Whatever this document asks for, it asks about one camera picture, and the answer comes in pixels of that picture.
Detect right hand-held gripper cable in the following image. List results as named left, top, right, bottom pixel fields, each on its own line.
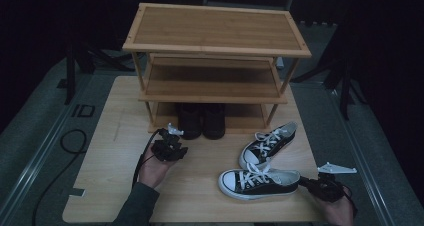
left=339, top=182, right=360, bottom=219

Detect black and white canvas sneaker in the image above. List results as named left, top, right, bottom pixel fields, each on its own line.
left=217, top=167, right=302, bottom=201
left=238, top=120, right=299, bottom=171

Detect black stand post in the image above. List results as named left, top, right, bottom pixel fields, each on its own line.
left=56, top=40, right=78, bottom=106

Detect person's right hand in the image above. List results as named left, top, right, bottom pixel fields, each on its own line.
left=313, top=185, right=356, bottom=226

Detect black tripod legs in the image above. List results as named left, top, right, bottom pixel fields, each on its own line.
left=76, top=40, right=135, bottom=72

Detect metal floor rail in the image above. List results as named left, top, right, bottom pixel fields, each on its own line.
left=328, top=85, right=398, bottom=226
left=0, top=70, right=101, bottom=226

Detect wooden three-tier shoe rack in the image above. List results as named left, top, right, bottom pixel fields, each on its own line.
left=122, top=2, right=313, bottom=135

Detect person's left hand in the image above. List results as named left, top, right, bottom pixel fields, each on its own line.
left=137, top=144, right=178, bottom=190

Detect black tripod stand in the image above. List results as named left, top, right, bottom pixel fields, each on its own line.
left=289, top=15, right=368, bottom=121

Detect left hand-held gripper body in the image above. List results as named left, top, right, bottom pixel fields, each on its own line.
left=151, top=122, right=185, bottom=162

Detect left hand-held gripper cable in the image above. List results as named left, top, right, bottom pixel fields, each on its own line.
left=132, top=128, right=163, bottom=189

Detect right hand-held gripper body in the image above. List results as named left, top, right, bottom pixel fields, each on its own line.
left=313, top=161, right=358, bottom=203

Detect hand-held gripper cable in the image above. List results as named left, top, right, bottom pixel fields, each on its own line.
left=339, top=182, right=360, bottom=219
left=132, top=128, right=163, bottom=189

